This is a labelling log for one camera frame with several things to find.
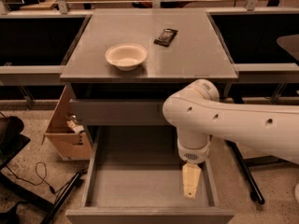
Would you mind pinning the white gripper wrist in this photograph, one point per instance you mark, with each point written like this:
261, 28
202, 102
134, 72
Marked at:
193, 155

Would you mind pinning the grey drawer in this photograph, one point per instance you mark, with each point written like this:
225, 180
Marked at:
135, 177
119, 112

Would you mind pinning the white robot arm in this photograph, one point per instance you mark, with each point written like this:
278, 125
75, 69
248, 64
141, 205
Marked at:
198, 114

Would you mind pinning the grey top drawer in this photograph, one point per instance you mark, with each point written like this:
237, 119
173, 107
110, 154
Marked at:
119, 112

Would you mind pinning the grey drawer cabinet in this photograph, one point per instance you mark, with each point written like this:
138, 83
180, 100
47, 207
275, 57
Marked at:
142, 90

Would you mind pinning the cardboard box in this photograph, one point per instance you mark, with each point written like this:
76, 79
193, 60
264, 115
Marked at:
71, 146

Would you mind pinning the white item in box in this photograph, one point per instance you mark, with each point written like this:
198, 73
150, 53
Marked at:
73, 124

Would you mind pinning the white paper bowl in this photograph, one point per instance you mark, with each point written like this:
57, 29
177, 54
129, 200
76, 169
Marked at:
126, 56

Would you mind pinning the black snack packet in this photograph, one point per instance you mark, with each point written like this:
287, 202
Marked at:
166, 37

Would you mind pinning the black stand leg left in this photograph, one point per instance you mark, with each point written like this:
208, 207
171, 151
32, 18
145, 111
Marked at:
11, 217

